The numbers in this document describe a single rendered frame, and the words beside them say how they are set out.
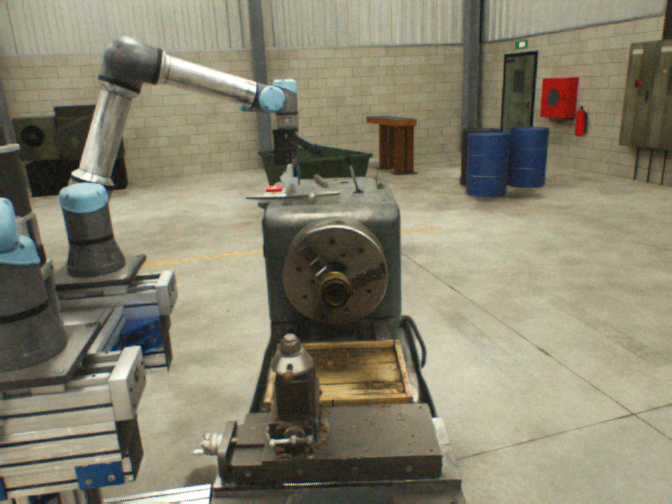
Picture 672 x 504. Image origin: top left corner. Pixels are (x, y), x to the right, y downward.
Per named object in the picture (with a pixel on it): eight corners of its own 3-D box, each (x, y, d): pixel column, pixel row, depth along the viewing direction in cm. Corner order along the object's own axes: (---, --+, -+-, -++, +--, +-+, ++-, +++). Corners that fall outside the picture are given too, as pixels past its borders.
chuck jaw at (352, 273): (343, 264, 157) (382, 256, 156) (347, 279, 158) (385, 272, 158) (344, 277, 146) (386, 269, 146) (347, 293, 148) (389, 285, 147)
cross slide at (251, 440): (231, 428, 113) (229, 410, 111) (428, 421, 112) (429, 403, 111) (214, 484, 97) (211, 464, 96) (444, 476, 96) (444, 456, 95)
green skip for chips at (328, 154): (263, 214, 711) (257, 151, 685) (324, 204, 753) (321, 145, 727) (305, 235, 598) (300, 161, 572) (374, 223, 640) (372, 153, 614)
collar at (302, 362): (273, 355, 103) (272, 342, 102) (313, 354, 103) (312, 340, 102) (268, 377, 95) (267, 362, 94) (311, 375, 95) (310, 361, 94)
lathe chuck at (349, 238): (283, 310, 168) (287, 215, 158) (381, 316, 169) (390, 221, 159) (281, 322, 159) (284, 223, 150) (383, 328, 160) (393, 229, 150)
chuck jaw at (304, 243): (322, 271, 158) (295, 243, 155) (334, 261, 157) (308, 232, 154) (321, 285, 147) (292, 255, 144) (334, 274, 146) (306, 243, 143)
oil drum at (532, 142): (498, 183, 849) (501, 128, 822) (529, 180, 865) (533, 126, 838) (520, 189, 795) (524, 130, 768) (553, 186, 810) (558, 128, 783)
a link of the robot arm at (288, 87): (267, 80, 170) (291, 79, 173) (270, 115, 173) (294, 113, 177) (274, 79, 163) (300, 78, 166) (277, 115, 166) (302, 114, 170)
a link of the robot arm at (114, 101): (57, 222, 145) (110, 28, 138) (59, 212, 158) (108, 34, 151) (103, 233, 151) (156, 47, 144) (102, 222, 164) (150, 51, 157)
